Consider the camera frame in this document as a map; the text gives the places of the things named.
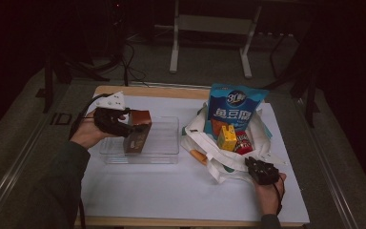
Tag clear plastic container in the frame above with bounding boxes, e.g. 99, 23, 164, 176
99, 115, 180, 165

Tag red snack packet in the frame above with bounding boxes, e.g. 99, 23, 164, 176
233, 130, 254, 156

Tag white metal stand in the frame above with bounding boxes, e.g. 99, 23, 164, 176
170, 0, 263, 79

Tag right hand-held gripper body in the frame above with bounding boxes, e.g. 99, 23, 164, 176
249, 155, 289, 186

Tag metal floor rail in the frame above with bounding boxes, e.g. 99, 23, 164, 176
295, 94, 361, 229
0, 111, 56, 223

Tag black stand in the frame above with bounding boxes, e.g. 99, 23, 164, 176
263, 31, 320, 128
42, 47, 111, 114

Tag brown cookie box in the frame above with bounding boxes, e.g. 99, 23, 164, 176
122, 110, 153, 156

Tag person's left hand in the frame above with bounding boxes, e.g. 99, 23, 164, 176
71, 109, 122, 151

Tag black floor cables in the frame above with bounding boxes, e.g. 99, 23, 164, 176
120, 41, 148, 88

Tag white printed tote bag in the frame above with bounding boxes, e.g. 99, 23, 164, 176
180, 101, 289, 185

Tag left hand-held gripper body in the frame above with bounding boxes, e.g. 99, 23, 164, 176
92, 91, 134, 138

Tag black rectangular floor bracket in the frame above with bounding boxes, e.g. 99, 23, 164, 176
50, 112, 73, 126

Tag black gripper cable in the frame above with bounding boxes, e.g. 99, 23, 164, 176
69, 93, 112, 141
272, 176, 286, 217

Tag blue snack bag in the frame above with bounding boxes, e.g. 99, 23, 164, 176
204, 83, 270, 141

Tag yellow drink carton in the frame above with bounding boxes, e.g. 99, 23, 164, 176
216, 124, 238, 152

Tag white table cover sheet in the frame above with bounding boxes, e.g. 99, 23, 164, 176
80, 94, 311, 223

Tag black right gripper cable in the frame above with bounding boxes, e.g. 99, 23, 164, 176
272, 176, 286, 217

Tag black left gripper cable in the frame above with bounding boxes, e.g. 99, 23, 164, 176
69, 93, 112, 141

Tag person's right hand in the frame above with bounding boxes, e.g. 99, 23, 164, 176
253, 172, 288, 218

